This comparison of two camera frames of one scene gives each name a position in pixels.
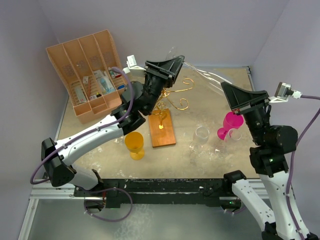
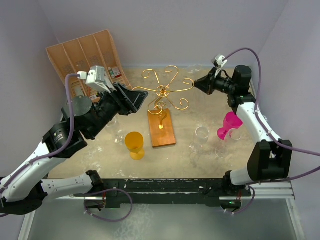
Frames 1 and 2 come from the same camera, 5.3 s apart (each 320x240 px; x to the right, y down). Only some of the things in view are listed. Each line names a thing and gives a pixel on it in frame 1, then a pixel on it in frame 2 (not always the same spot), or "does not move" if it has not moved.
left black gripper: x=169 y=68 -> x=127 y=101
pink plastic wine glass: x=231 y=121 does not move
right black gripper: x=238 y=98 -> x=205 y=83
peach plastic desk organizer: x=90 y=69 does not move
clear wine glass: x=200 y=137 does not move
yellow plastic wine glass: x=134 y=142 does not move
